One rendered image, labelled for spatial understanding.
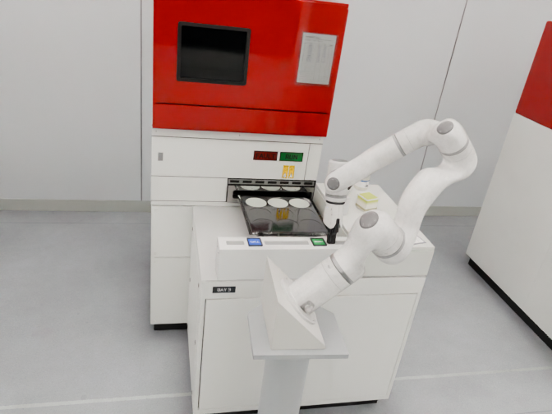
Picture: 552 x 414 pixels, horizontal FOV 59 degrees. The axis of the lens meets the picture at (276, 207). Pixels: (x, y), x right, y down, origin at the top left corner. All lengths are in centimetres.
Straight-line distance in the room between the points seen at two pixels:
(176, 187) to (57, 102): 168
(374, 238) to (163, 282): 143
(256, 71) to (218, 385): 138
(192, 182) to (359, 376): 121
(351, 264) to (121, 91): 258
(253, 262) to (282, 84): 82
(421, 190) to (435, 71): 271
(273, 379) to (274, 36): 138
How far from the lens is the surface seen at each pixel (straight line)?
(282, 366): 180
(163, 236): 252
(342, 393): 251
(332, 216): 189
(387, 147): 183
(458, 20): 429
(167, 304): 277
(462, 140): 169
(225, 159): 235
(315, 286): 163
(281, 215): 226
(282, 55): 221
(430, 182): 166
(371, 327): 227
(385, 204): 241
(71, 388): 269
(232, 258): 187
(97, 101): 382
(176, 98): 220
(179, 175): 237
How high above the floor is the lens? 193
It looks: 26 degrees down
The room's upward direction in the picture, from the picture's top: 8 degrees clockwise
